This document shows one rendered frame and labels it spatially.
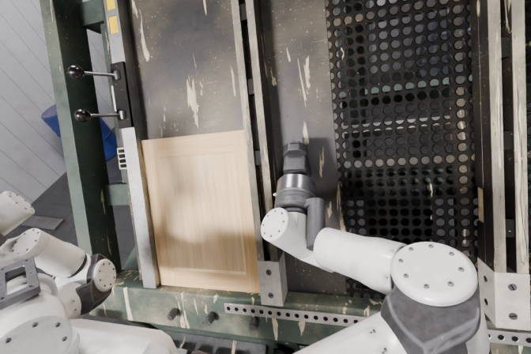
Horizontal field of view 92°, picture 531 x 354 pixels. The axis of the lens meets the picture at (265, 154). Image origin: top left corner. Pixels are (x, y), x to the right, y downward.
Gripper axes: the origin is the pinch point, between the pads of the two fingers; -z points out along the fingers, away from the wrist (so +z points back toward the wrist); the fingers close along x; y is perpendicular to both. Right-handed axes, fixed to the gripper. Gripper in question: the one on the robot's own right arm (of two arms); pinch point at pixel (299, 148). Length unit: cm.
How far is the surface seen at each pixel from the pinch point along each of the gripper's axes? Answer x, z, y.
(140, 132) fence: 4, -9, 51
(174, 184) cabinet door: -8.8, 3.1, 40.9
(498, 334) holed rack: -32, 31, -41
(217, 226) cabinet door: -18.5, 12.5, 27.3
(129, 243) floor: -129, -23, 168
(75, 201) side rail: -9, 8, 79
